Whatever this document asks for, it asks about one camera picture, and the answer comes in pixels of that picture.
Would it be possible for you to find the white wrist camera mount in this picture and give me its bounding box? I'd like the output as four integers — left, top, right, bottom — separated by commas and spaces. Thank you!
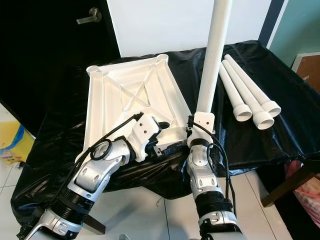
189, 112, 216, 147
130, 112, 163, 162

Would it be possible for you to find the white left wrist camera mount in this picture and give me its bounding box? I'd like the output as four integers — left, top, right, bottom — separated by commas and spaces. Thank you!
130, 112, 163, 162

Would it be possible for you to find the white plastic table leg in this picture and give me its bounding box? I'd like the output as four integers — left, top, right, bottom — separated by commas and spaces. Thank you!
195, 0, 234, 115
218, 61, 253, 122
224, 60, 275, 131
224, 54, 282, 118

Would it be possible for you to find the pink plastic bag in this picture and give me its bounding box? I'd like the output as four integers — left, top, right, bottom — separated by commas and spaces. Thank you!
285, 160, 320, 203

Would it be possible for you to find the brown white-framed cabinet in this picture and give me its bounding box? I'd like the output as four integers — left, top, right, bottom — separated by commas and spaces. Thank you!
292, 52, 320, 93

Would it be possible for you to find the black door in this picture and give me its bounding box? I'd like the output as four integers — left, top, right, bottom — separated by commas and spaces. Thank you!
0, 0, 122, 141

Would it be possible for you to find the yellow cardboard box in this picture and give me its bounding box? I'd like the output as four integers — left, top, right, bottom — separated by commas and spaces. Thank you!
0, 120, 31, 163

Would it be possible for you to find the brown wooden table leg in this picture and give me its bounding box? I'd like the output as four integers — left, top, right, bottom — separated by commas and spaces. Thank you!
260, 160, 320, 207
82, 214, 107, 235

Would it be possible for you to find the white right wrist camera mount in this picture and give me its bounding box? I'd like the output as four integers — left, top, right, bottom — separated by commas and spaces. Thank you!
189, 112, 216, 147

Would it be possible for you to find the black glossy tablecloth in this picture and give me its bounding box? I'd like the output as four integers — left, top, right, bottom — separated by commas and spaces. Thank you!
10, 40, 320, 221

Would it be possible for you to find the white plastic table top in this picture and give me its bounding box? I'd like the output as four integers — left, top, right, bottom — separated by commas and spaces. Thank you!
81, 53, 193, 163

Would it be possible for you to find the metal door handle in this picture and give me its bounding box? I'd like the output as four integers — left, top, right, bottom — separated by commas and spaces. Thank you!
76, 7, 102, 25

